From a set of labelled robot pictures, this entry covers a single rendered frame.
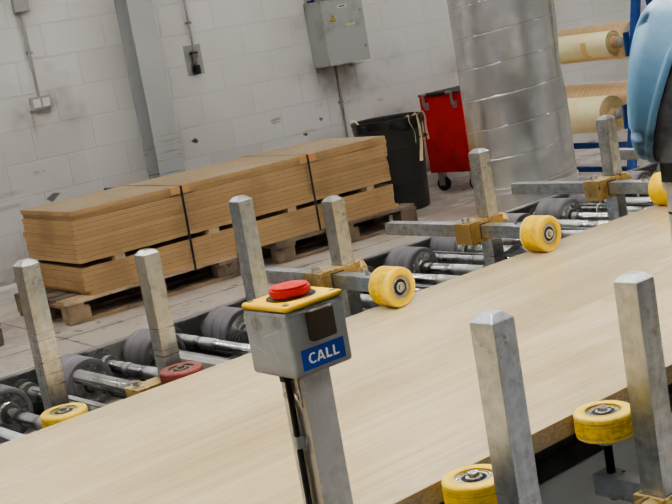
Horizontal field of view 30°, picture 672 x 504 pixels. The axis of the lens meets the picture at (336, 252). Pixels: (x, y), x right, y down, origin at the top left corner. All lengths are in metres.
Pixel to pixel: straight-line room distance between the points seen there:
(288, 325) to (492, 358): 0.30
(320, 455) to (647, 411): 0.52
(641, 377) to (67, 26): 7.66
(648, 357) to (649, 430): 0.09
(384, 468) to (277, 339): 0.50
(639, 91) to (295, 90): 9.02
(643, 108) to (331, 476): 0.52
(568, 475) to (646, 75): 1.03
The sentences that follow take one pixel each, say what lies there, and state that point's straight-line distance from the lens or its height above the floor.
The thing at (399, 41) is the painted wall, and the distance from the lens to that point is 10.51.
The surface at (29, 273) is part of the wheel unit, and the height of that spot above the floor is 1.13.
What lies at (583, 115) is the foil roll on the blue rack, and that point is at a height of 0.57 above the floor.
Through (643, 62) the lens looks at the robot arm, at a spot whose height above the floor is 1.41.
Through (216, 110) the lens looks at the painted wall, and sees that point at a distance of 9.47.
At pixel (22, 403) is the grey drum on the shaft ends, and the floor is 0.81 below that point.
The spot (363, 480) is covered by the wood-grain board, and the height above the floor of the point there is 0.90.
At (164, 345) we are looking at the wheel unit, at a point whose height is 0.93.
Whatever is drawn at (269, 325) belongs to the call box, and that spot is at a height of 1.20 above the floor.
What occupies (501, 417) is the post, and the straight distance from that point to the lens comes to 1.39.
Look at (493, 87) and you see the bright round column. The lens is 5.66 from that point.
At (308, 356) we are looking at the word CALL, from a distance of 1.17.
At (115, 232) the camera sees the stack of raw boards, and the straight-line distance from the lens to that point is 7.63.
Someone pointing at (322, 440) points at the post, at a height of 1.08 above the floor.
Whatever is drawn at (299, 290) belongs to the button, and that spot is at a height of 1.23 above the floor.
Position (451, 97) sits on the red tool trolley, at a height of 0.76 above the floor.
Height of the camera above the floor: 1.46
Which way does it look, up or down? 10 degrees down
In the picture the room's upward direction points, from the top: 10 degrees counter-clockwise
